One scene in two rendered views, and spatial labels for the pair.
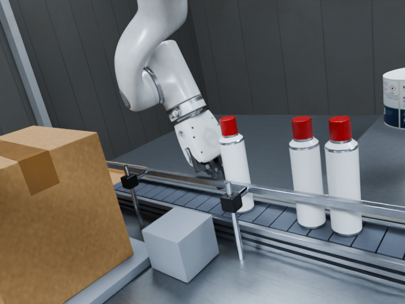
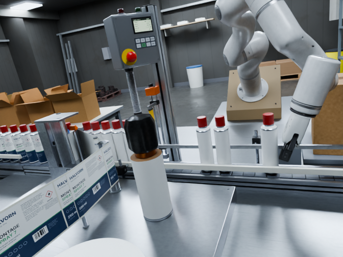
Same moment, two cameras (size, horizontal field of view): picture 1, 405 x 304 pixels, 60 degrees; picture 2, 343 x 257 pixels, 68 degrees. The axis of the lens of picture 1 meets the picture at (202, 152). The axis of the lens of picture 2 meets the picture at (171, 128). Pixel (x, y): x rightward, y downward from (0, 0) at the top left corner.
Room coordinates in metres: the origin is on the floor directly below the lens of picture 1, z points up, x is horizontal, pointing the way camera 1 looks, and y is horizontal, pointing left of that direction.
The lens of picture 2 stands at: (1.32, -0.60, 1.33)
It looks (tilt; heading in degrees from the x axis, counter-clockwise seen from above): 17 degrees down; 162
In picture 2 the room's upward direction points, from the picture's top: 10 degrees counter-clockwise
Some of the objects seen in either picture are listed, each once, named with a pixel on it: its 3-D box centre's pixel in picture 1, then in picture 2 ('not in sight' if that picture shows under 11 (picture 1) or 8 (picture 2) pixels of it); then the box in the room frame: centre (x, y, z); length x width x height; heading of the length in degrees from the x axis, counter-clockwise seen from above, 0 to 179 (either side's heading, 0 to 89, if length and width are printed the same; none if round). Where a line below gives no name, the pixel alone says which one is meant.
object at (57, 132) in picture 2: not in sight; (66, 145); (0.20, -0.71, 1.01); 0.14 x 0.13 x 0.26; 47
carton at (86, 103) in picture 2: not in sight; (75, 101); (-1.48, -0.67, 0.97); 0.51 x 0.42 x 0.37; 146
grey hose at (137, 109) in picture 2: not in sight; (133, 92); (0.23, -0.39, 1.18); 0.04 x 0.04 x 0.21
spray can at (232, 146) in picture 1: (235, 164); (269, 143); (0.68, -0.06, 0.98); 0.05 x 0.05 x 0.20
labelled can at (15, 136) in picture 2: not in sight; (19, 143); (-0.17, -0.96, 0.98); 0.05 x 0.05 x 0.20
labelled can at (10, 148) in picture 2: not in sight; (9, 144); (-0.23, -1.02, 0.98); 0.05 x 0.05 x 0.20
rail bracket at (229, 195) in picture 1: (240, 216); (256, 153); (0.59, -0.05, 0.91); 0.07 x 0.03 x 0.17; 137
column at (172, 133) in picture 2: not in sight; (163, 91); (0.28, -0.27, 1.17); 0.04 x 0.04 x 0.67; 47
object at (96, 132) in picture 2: not in sight; (100, 144); (0.20, -0.57, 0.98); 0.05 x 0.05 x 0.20
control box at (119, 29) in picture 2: not in sight; (132, 41); (0.28, -0.36, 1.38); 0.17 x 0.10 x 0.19; 102
